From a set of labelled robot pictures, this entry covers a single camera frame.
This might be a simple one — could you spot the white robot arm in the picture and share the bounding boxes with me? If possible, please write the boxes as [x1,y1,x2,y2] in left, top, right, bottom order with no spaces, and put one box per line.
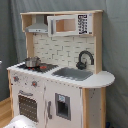
[4,115,36,128]

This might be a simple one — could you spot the wooden toy kitchen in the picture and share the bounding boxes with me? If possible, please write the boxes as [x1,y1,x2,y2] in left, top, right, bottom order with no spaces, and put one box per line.
[8,10,115,128]

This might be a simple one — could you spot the black toy faucet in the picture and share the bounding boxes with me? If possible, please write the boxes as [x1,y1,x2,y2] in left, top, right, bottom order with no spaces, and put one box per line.
[76,50,94,70]

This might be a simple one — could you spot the grey toy sink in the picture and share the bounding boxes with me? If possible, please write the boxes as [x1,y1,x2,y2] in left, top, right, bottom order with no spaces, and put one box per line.
[53,67,92,81]

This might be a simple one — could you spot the black toy stovetop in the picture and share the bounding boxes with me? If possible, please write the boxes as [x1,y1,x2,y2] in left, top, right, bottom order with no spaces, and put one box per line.
[16,61,60,74]

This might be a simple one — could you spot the small metal pot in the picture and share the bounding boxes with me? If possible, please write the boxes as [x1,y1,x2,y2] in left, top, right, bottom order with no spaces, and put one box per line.
[25,56,41,67]

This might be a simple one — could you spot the red right stove knob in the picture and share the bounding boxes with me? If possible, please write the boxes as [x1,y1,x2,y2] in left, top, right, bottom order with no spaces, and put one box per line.
[32,81,37,87]

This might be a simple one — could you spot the red stove knob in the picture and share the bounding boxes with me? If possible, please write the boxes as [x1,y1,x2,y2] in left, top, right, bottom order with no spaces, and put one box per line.
[12,75,20,83]
[32,81,37,87]

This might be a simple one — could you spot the grey ice dispenser panel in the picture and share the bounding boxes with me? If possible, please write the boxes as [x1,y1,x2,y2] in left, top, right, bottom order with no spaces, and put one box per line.
[55,94,71,120]

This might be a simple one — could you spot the white toy microwave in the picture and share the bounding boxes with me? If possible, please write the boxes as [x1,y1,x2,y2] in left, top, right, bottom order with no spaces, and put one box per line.
[47,14,93,37]

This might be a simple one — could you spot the grey range hood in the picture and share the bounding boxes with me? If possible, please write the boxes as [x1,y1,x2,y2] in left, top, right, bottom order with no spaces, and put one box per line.
[25,15,48,33]

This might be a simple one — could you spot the toy oven door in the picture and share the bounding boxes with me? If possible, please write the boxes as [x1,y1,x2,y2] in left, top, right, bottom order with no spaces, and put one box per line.
[18,90,38,122]

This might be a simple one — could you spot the red left stove knob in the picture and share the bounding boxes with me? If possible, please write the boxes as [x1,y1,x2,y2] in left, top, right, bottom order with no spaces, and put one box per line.
[12,75,20,83]

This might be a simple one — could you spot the grey cupboard door handle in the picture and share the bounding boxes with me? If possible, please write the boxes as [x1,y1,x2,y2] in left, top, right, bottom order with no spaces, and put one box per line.
[47,101,52,119]

